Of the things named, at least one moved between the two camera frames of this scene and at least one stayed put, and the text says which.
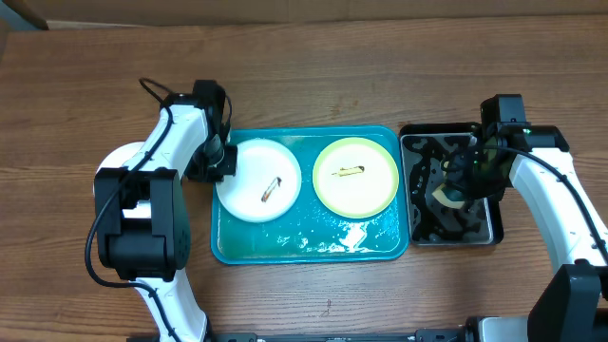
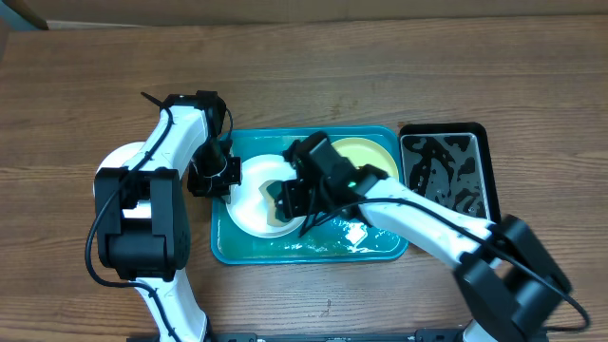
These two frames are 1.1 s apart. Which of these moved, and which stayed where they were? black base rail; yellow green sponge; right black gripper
Moved: right black gripper; yellow green sponge
Stayed: black base rail
